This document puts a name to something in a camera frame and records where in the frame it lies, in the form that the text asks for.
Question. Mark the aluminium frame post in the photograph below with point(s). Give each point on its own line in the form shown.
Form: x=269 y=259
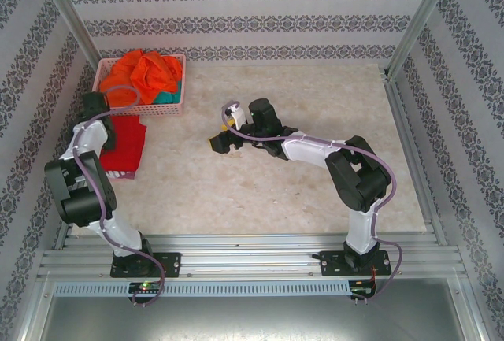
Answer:
x=421 y=14
x=67 y=14

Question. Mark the grey metal sheet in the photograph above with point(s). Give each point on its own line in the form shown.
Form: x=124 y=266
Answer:
x=252 y=319

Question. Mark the small circuit board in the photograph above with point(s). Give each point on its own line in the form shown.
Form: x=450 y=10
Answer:
x=145 y=287
x=362 y=289

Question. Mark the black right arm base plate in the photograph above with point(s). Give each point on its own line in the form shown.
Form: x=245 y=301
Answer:
x=328 y=264

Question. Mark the pink plastic basket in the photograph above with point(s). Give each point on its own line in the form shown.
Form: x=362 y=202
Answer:
x=157 y=110

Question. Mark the aluminium mounting rails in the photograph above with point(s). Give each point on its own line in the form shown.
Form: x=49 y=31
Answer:
x=252 y=254

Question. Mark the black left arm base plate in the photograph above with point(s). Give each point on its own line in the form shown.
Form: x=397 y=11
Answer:
x=173 y=264

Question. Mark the teal t-shirt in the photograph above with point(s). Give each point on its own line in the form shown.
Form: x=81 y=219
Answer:
x=167 y=97

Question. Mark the orange t-shirt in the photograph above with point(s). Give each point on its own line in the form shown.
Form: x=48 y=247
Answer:
x=149 y=77

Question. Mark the red t-shirt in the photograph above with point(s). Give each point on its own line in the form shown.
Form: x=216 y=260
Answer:
x=126 y=144

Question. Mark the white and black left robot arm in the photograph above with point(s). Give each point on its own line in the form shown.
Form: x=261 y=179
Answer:
x=86 y=199

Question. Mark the mauve printed t-shirt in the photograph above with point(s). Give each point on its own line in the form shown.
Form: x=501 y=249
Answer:
x=122 y=175

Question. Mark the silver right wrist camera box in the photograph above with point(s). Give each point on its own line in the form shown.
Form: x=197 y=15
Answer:
x=238 y=114

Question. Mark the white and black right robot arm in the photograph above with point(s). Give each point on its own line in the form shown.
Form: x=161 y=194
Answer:
x=354 y=183

